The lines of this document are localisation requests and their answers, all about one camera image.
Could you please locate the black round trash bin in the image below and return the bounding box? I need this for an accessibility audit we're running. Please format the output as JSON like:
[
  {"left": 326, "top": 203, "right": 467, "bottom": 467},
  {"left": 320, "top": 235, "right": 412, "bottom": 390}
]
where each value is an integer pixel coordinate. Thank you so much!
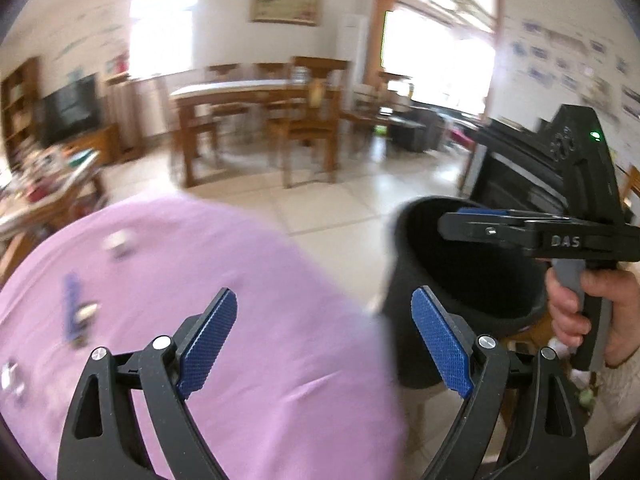
[{"left": 381, "top": 196, "right": 547, "bottom": 389}]

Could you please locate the right hand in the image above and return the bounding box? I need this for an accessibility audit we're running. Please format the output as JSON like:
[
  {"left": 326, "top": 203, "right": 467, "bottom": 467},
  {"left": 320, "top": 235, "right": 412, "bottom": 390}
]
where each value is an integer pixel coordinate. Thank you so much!
[{"left": 544, "top": 266, "right": 640, "bottom": 369}]

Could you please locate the blue small tube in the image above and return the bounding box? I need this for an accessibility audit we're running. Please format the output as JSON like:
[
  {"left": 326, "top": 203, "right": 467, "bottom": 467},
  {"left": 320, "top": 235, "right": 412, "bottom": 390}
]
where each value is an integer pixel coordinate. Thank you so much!
[{"left": 63, "top": 273, "right": 101, "bottom": 348}]

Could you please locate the white bottle cap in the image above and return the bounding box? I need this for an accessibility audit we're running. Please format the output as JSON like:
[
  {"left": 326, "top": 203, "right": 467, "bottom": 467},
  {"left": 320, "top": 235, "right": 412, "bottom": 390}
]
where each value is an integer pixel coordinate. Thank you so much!
[{"left": 102, "top": 229, "right": 136, "bottom": 258}]

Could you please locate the purple tablecloth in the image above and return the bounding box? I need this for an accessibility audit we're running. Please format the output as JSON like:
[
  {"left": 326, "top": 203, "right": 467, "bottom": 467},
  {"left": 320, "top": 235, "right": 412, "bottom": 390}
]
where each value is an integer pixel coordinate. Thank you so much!
[{"left": 1, "top": 195, "right": 405, "bottom": 479}]

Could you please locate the wooden coffee table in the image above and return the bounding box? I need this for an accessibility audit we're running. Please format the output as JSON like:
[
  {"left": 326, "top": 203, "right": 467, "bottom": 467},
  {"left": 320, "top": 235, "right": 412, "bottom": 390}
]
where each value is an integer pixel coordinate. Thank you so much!
[{"left": 1, "top": 150, "right": 107, "bottom": 284}]

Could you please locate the wooden dining chair front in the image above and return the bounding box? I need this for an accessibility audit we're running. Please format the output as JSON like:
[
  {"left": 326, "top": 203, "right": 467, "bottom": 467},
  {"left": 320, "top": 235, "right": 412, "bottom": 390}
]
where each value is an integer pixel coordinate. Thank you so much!
[{"left": 268, "top": 56, "right": 349, "bottom": 188}]

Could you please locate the white standing air conditioner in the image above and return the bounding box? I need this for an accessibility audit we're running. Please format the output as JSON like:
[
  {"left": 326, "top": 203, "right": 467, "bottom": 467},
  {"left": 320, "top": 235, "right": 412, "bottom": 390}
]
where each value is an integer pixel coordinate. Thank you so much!
[{"left": 336, "top": 13, "right": 369, "bottom": 84}]

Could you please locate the black flat television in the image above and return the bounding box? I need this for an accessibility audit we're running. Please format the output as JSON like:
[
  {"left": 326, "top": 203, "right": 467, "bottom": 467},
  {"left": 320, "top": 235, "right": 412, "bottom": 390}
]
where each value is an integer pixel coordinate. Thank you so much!
[{"left": 39, "top": 74, "right": 102, "bottom": 148}]

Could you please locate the wooden dining table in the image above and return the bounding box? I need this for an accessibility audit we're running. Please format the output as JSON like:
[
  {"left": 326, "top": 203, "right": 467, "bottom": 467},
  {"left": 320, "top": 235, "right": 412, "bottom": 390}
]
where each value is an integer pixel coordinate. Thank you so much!
[{"left": 169, "top": 77, "right": 342, "bottom": 189}]

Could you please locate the wooden bookshelf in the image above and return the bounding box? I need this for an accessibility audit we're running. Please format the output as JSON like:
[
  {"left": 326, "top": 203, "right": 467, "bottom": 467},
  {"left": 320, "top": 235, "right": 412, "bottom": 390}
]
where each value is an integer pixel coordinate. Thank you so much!
[{"left": 1, "top": 56, "right": 40, "bottom": 168}]

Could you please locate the framed wall picture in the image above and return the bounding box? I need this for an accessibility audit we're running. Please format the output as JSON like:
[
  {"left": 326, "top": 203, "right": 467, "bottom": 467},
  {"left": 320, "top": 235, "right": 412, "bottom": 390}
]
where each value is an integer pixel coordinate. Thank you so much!
[{"left": 250, "top": 0, "right": 322, "bottom": 27}]

